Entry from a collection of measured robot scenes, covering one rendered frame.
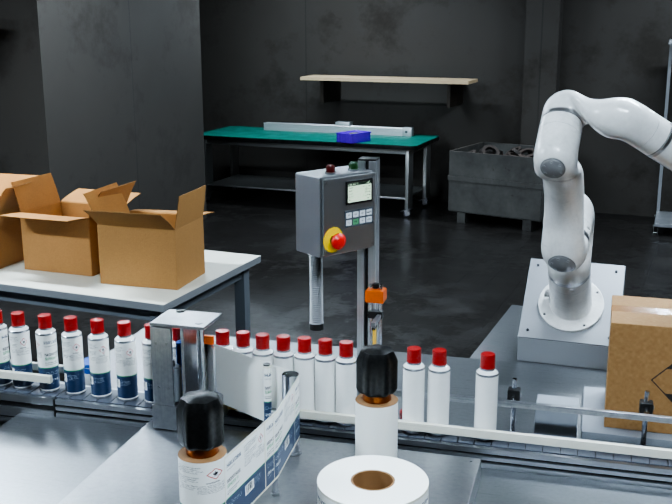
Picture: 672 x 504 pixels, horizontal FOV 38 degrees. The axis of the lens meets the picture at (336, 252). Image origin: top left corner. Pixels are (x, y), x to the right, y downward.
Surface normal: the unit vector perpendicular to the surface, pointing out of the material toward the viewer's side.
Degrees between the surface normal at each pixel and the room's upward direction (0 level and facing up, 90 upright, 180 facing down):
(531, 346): 90
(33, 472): 0
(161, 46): 90
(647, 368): 90
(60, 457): 0
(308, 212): 90
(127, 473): 0
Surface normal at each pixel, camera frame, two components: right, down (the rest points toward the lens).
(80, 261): -0.33, 0.24
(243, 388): -0.69, 0.18
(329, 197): 0.64, 0.18
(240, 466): 0.93, 0.09
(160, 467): 0.00, -0.97
